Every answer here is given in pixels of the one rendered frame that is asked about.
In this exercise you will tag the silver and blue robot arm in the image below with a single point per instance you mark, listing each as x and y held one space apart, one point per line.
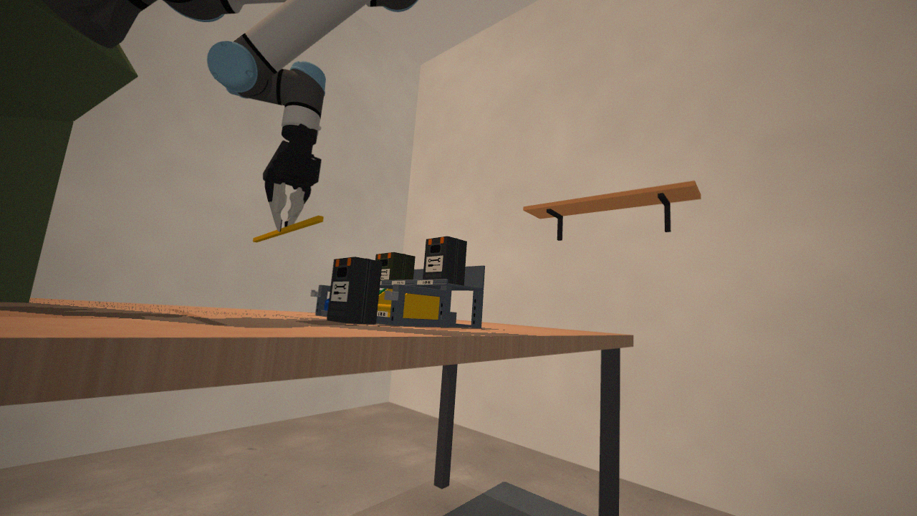
242 66

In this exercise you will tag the grey metal shelf rack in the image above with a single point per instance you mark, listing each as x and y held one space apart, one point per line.
474 279

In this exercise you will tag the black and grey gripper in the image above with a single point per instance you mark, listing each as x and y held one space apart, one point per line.
301 171

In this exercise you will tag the yellow bar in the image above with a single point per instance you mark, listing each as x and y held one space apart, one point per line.
287 229

